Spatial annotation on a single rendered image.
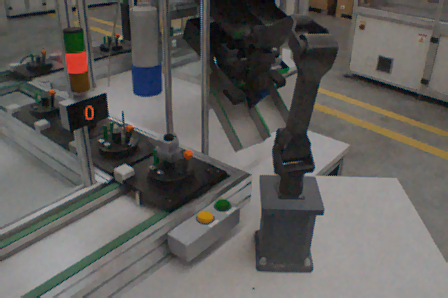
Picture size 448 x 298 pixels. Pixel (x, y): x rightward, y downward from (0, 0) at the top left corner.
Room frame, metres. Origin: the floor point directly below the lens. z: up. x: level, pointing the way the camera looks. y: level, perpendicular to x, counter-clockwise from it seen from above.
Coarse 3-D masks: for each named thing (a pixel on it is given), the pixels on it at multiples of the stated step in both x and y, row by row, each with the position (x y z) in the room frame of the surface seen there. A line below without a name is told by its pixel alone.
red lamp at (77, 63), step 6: (66, 54) 0.94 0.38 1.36; (72, 54) 0.94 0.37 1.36; (78, 54) 0.94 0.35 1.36; (84, 54) 0.95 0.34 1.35; (66, 60) 0.95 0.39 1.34; (72, 60) 0.94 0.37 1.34; (78, 60) 0.94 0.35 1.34; (84, 60) 0.95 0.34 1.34; (72, 66) 0.94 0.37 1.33; (78, 66) 0.94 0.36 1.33; (84, 66) 0.95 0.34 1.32; (72, 72) 0.94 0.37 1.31; (78, 72) 0.94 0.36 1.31
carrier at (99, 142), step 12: (108, 132) 1.30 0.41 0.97; (120, 132) 1.19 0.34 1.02; (132, 132) 1.30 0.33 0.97; (96, 144) 1.17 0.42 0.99; (108, 144) 1.14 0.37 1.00; (120, 144) 1.17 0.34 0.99; (132, 144) 1.17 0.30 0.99; (144, 144) 1.21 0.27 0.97; (156, 144) 1.21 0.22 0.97; (96, 156) 1.12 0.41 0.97; (108, 156) 1.13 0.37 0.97; (120, 156) 1.13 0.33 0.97; (132, 156) 1.13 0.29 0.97; (144, 156) 1.13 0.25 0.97; (108, 168) 1.05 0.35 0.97
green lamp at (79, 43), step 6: (66, 36) 0.94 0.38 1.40; (72, 36) 0.94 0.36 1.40; (78, 36) 0.94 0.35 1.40; (66, 42) 0.94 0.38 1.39; (72, 42) 0.94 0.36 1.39; (78, 42) 0.94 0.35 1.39; (84, 42) 0.96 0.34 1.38; (66, 48) 0.94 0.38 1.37; (72, 48) 0.94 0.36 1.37; (78, 48) 0.94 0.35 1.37; (84, 48) 0.96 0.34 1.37
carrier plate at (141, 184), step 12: (192, 156) 1.14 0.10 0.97; (132, 168) 1.06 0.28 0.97; (144, 168) 1.06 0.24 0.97; (204, 168) 1.07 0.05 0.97; (216, 168) 1.07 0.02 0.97; (132, 180) 0.99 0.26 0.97; (144, 180) 0.99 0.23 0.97; (192, 180) 1.00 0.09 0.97; (204, 180) 1.00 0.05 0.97; (216, 180) 1.01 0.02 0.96; (144, 192) 0.93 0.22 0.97; (156, 192) 0.93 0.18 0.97; (168, 192) 0.93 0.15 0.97; (180, 192) 0.93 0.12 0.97; (192, 192) 0.94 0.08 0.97; (156, 204) 0.90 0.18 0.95; (168, 204) 0.88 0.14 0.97; (180, 204) 0.90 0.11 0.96
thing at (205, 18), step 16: (208, 0) 1.21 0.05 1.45; (208, 16) 1.21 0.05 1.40; (208, 32) 1.21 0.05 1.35; (208, 48) 1.21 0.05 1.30; (208, 64) 1.21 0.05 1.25; (208, 80) 1.21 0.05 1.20; (208, 96) 1.21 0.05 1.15; (208, 112) 1.21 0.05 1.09; (208, 128) 1.21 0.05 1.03; (208, 144) 1.21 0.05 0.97
